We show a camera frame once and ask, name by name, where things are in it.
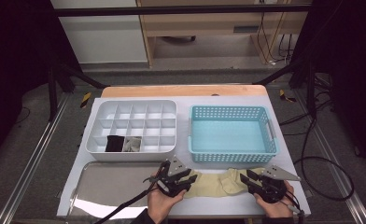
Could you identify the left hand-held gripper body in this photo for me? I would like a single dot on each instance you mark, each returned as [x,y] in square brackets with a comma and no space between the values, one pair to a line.
[171,180]

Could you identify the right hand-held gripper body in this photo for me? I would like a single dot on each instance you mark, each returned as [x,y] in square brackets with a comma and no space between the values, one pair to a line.
[273,186]

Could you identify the blue perforated plastic basket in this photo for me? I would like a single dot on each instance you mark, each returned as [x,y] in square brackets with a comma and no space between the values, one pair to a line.
[234,137]

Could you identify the grey sock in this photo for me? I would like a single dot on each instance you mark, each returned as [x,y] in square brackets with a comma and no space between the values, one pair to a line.
[137,143]
[129,145]

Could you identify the white divided storage box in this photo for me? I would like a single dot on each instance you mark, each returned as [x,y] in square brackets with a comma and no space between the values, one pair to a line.
[147,124]

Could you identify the translucent grey box lid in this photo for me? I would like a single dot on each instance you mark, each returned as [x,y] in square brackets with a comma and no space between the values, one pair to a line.
[109,186]

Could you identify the person's right hand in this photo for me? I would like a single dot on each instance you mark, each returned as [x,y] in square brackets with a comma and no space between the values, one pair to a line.
[276,207]

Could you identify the person's left hand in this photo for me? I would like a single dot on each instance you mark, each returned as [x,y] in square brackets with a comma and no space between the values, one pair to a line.
[161,205]

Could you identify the yellow black floor tape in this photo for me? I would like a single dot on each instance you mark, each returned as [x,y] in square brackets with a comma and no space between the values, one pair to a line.
[85,100]
[286,97]

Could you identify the black metal stand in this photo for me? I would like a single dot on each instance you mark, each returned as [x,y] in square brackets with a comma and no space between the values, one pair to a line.
[52,93]
[311,90]

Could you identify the black curtain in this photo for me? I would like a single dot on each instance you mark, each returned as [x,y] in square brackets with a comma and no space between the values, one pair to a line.
[352,62]
[16,62]

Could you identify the wooden desk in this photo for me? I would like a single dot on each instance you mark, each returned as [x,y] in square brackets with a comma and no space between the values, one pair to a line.
[203,23]

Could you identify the white cabinet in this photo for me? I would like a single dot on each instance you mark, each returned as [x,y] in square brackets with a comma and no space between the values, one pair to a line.
[103,37]

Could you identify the black horizontal bar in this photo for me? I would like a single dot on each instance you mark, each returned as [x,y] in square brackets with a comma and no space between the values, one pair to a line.
[171,10]

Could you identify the aluminium floor rail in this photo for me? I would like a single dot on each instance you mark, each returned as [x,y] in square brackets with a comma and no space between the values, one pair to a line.
[333,168]
[31,161]

